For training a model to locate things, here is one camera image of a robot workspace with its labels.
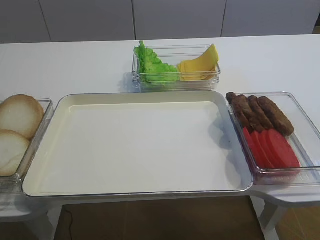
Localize brown meat patty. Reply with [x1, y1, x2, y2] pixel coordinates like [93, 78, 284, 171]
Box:
[237, 94, 264, 133]
[257, 96, 294, 137]
[248, 95, 274, 130]
[226, 92, 253, 133]

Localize leftmost brown meat patty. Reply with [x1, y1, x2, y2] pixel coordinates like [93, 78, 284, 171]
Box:
[226, 92, 253, 133]

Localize clear container with meat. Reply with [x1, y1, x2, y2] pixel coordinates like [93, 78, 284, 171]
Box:
[228, 92, 320, 185]

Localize leftmost red tomato slice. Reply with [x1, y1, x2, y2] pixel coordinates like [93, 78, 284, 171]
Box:
[242, 127, 265, 169]

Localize flat yellow cheese slices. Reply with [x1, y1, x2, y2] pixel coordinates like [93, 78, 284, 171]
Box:
[177, 62, 216, 81]

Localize rightmost red tomato slice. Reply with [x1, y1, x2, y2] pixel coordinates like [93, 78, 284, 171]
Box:
[266, 129, 301, 169]

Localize clear container with greens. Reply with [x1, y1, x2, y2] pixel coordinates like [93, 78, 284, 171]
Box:
[132, 45, 221, 93]

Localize upper bun slice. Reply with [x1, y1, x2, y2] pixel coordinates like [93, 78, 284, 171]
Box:
[0, 94, 44, 140]

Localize lower bun slice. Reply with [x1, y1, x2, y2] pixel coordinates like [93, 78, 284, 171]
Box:
[0, 130, 30, 177]

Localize black cable on floor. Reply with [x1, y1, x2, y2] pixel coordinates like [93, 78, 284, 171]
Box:
[65, 209, 75, 231]

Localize upright yellow cheese slice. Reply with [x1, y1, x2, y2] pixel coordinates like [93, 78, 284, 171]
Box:
[177, 44, 219, 73]

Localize red tomato slice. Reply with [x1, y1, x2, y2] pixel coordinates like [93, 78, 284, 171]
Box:
[259, 130, 284, 169]
[250, 131, 274, 169]
[242, 127, 265, 169]
[266, 129, 301, 169]

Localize bun slice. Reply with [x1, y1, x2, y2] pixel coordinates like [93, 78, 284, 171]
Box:
[0, 94, 44, 140]
[0, 130, 30, 177]

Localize green lettuce leaves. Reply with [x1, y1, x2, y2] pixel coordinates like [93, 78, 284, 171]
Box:
[134, 40, 179, 82]

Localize rightmost brown meat patty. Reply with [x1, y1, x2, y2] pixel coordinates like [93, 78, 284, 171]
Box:
[257, 96, 294, 137]

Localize clear container with buns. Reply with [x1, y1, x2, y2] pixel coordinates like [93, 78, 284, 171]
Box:
[0, 98, 54, 194]

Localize large white serving tray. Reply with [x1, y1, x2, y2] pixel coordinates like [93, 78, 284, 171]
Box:
[22, 91, 254, 199]

